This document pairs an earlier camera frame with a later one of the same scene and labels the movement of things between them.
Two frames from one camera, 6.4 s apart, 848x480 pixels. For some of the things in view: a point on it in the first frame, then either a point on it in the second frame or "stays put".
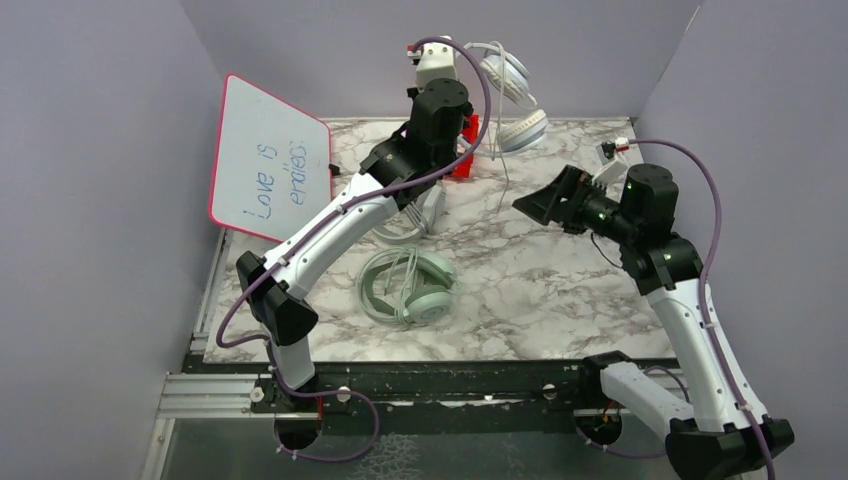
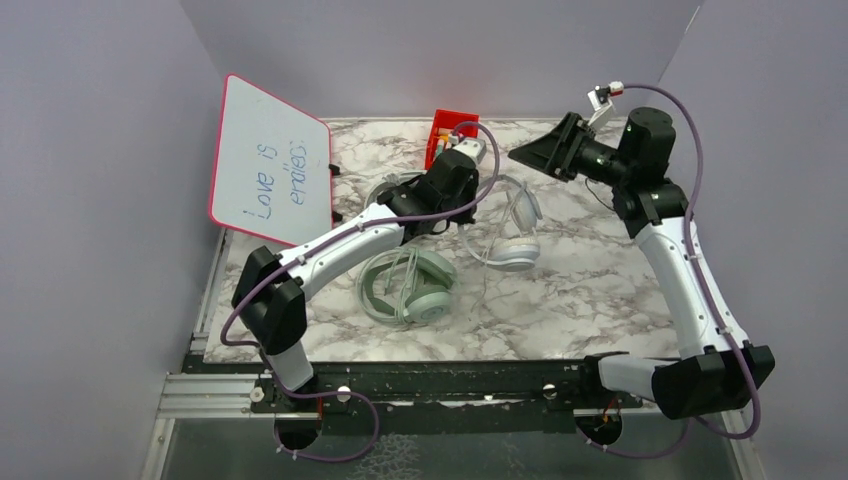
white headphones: (521, 131) → (507, 217)
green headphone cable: (412, 254) stays put
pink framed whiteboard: (274, 163) stays put
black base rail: (405, 397) stays put
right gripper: (547, 204) → (555, 153)
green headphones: (426, 303) stays put
